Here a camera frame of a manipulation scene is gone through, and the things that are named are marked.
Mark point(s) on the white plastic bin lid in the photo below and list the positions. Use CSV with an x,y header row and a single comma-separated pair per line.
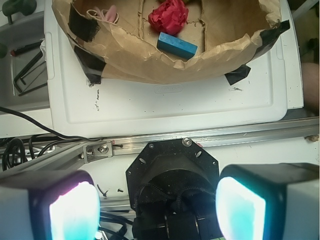
x,y
125,108

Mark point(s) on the grey plastic tray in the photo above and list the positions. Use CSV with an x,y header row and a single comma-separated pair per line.
x,y
25,31

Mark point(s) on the pink plush bunny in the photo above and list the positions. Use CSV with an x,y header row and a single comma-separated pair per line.
x,y
106,15

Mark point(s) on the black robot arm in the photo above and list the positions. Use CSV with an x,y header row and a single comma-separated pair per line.
x,y
191,216

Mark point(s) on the blue rectangular block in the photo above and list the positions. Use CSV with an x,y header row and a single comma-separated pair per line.
x,y
176,46

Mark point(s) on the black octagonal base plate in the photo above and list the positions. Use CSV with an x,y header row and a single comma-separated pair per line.
x,y
165,169

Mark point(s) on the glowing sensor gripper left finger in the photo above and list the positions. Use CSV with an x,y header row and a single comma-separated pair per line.
x,y
48,205

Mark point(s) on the metal corner bracket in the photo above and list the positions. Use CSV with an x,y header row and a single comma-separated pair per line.
x,y
99,150

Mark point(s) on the aluminium extrusion rail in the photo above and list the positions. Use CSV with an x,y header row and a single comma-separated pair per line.
x,y
73,153

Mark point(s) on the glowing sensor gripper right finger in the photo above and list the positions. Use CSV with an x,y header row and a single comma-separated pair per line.
x,y
279,201

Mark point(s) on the dark green clamp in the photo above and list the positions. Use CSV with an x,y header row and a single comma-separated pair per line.
x,y
25,7

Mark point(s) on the crumpled red paper ball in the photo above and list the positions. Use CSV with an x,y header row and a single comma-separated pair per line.
x,y
170,17

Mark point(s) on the black hex key set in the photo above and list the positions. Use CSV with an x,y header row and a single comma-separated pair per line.
x,y
32,77

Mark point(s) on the brown paper bag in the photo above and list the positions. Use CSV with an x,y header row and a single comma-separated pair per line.
x,y
228,33

